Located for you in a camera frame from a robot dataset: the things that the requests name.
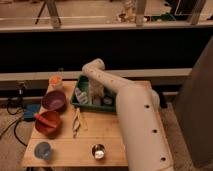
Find beige eraser block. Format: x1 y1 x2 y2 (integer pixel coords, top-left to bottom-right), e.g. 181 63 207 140
92 98 101 106

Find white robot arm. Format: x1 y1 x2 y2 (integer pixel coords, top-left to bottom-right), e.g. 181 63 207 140
82 59 174 171

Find green plastic tray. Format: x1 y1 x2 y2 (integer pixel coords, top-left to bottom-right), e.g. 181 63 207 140
70 75 116 112

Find black ladle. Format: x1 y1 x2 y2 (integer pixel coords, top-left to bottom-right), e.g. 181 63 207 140
103 96 113 105

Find blue white packet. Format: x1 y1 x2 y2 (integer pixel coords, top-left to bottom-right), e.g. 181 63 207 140
74 88 88 104

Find wooden tongs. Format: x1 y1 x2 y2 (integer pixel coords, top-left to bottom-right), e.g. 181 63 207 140
72 108 88 137

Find purple bowl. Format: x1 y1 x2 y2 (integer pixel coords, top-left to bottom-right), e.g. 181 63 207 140
41 90 66 111

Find small metal cup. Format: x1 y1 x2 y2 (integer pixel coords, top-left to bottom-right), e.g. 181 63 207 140
92 144 105 160

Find red bowl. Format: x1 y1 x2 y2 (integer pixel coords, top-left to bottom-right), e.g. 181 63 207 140
34 111 61 135

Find red spatula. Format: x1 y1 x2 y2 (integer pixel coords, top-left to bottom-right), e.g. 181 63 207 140
34 113 57 128

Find blue power adapter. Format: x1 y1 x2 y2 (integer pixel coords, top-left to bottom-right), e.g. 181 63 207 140
23 104 41 121

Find blue plastic cup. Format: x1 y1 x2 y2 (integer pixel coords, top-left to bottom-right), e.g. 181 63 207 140
34 142 52 160

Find black cable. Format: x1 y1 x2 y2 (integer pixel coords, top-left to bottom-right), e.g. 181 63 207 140
0 96 28 148

